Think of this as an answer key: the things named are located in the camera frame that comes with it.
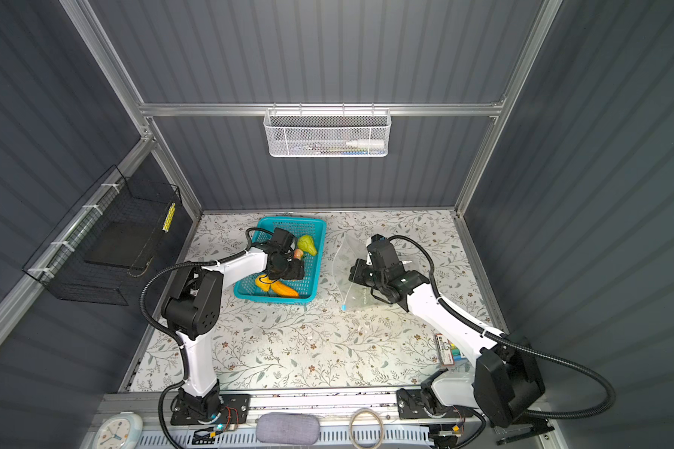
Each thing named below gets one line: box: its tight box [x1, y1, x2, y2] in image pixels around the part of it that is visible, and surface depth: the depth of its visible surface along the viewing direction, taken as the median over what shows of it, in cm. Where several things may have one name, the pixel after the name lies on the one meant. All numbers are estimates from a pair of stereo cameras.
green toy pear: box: [296, 233, 318, 257], surface depth 106 cm
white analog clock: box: [92, 411, 144, 449], surface depth 70 cm
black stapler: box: [493, 419, 556, 447], surface depth 71 cm
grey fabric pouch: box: [254, 411, 322, 445], surface depth 70 cm
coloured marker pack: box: [435, 333, 462, 367], surface depth 82 cm
